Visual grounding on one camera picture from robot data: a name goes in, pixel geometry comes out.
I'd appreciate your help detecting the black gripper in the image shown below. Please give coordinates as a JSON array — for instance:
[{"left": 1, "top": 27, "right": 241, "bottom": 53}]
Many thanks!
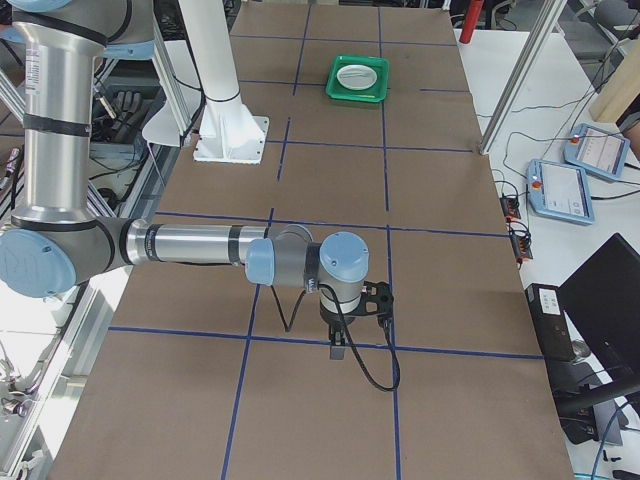
[{"left": 320, "top": 304, "right": 356, "bottom": 360}]

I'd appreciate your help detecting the grey plastic fork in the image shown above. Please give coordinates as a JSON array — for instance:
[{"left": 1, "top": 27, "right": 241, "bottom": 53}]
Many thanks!
[{"left": 339, "top": 70, "right": 373, "bottom": 78}]

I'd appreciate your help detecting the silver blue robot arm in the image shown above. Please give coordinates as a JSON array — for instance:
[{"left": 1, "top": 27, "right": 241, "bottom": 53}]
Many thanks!
[{"left": 1, "top": 1, "right": 371, "bottom": 357}]

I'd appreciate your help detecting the near black orange adapter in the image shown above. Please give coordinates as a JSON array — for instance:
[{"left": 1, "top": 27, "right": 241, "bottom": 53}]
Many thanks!
[{"left": 511, "top": 230, "right": 533, "bottom": 264}]

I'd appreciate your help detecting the black orange adapter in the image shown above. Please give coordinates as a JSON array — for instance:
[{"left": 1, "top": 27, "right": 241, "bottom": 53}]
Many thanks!
[
  {"left": 499, "top": 195, "right": 521, "bottom": 221},
  {"left": 511, "top": 230, "right": 533, "bottom": 264}
]

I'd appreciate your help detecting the black mini computer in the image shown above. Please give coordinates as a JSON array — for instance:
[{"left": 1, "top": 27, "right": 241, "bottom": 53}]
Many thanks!
[{"left": 525, "top": 283, "right": 575, "bottom": 362}]

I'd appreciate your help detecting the far black orange adapter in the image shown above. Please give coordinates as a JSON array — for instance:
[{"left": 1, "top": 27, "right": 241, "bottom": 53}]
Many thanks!
[{"left": 499, "top": 195, "right": 521, "bottom": 221}]

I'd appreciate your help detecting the green plastic tray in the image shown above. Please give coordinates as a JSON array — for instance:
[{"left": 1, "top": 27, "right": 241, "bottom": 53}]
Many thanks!
[{"left": 325, "top": 55, "right": 389, "bottom": 103}]

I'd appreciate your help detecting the white round plate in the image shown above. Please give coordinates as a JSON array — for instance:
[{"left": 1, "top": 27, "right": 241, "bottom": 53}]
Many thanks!
[{"left": 336, "top": 64, "right": 378, "bottom": 91}]

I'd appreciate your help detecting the black monitor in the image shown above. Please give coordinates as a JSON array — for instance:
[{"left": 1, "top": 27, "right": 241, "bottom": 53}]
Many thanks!
[{"left": 554, "top": 233, "right": 639, "bottom": 445}]

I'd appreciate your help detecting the near blue teach pendant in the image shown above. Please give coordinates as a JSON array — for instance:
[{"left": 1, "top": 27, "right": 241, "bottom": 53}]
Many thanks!
[{"left": 527, "top": 159, "right": 595, "bottom": 225}]

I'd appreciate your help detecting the blue teach pendant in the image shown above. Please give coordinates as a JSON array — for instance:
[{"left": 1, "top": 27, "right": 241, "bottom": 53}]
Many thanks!
[
  {"left": 563, "top": 123, "right": 630, "bottom": 182},
  {"left": 527, "top": 159, "right": 595, "bottom": 225}
]

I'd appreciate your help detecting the far blue teach pendant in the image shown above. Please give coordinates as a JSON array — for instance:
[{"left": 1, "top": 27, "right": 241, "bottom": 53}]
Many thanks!
[{"left": 563, "top": 123, "right": 630, "bottom": 182}]

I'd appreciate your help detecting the red cylinder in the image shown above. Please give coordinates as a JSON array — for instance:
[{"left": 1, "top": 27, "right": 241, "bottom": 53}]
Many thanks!
[{"left": 459, "top": 0, "right": 484, "bottom": 44}]

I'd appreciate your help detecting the wooden board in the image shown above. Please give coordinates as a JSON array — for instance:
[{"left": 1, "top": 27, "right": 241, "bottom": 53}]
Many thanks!
[{"left": 589, "top": 40, "right": 640, "bottom": 123}]

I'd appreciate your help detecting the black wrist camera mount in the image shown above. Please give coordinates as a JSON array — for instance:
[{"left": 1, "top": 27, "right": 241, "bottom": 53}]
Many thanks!
[{"left": 358, "top": 281, "right": 394, "bottom": 319}]

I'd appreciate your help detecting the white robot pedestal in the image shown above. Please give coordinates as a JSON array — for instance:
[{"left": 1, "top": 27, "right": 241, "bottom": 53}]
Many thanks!
[{"left": 179, "top": 0, "right": 269, "bottom": 165}]

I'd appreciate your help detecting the aluminium frame rail left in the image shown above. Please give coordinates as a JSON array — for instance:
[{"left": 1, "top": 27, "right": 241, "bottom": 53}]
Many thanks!
[{"left": 143, "top": 25, "right": 201, "bottom": 147}]

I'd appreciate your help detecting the aluminium frame post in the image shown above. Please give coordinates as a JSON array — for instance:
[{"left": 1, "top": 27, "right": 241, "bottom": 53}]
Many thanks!
[{"left": 479, "top": 0, "right": 567, "bottom": 155}]

